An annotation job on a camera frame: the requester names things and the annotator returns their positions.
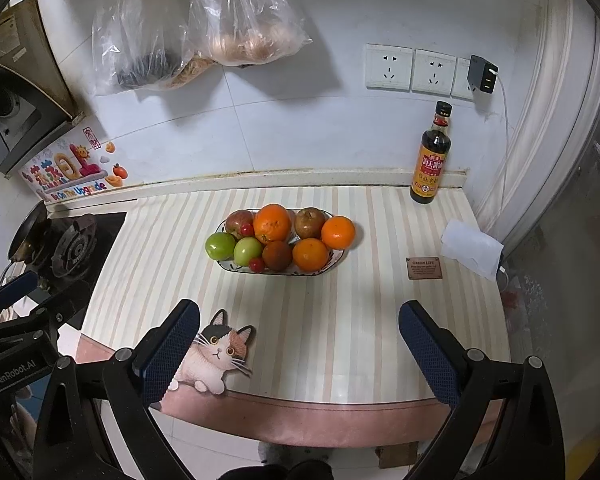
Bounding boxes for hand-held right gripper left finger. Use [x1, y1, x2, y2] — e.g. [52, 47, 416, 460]
[32, 298, 202, 480]

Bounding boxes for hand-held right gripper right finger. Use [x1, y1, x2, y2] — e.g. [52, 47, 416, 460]
[398, 300, 566, 480]

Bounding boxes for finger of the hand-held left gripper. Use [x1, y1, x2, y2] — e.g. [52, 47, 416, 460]
[0, 270, 40, 326]
[10, 280, 93, 341]

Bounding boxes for green fruit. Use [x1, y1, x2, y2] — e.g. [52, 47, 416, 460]
[233, 236, 265, 267]
[204, 232, 237, 261]

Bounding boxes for floral print oval plate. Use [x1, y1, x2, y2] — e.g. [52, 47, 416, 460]
[214, 208, 348, 277]

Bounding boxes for dark red brown fruit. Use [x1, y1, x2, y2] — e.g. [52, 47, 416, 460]
[262, 240, 294, 272]

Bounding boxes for cat sticker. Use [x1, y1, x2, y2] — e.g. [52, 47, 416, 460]
[167, 308, 257, 394]

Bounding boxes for dark frying pan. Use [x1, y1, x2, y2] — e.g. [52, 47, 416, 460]
[5, 201, 48, 261]

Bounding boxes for striped table mat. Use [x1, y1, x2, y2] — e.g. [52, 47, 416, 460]
[75, 183, 512, 448]

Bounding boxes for brown rectangular label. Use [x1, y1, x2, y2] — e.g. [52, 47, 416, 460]
[406, 257, 443, 280]

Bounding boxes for black gas stove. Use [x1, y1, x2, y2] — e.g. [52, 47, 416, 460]
[10, 211, 127, 331]

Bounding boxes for brown cardboard box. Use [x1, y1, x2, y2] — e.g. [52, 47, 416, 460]
[377, 440, 421, 470]

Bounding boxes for white paper sheet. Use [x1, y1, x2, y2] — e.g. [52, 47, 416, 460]
[440, 219, 505, 281]

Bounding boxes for grey slipper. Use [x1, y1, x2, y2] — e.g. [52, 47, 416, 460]
[256, 440, 293, 465]

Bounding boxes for dark red apple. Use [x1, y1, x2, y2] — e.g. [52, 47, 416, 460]
[224, 210, 255, 237]

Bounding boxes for large orange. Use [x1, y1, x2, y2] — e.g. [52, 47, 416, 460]
[253, 203, 293, 245]

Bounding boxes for grey glass door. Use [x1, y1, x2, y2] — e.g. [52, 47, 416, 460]
[500, 25, 600, 466]

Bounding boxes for person's dark clothing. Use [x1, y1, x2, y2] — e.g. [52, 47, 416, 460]
[219, 459, 333, 480]

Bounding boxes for grey range hood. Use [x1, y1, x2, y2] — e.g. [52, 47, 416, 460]
[0, 0, 83, 188]

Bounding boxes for reddish brown apple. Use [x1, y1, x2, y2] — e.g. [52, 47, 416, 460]
[293, 207, 332, 240]

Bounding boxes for dark vinegar bottle orange label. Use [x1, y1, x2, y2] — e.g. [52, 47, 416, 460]
[410, 101, 453, 206]

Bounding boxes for plastic bag with dark contents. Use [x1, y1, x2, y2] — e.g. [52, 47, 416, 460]
[91, 0, 216, 97]

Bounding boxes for black plug charger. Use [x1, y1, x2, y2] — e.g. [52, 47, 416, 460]
[467, 54, 499, 95]

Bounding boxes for plastic bag with onions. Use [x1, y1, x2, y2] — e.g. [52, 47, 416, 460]
[187, 0, 314, 67]

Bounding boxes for colourful wall sticker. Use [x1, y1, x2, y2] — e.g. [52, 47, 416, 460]
[19, 127, 130, 204]

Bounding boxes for white wall socket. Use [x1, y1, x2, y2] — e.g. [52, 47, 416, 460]
[364, 43, 414, 92]
[411, 49, 457, 96]
[451, 56, 481, 101]

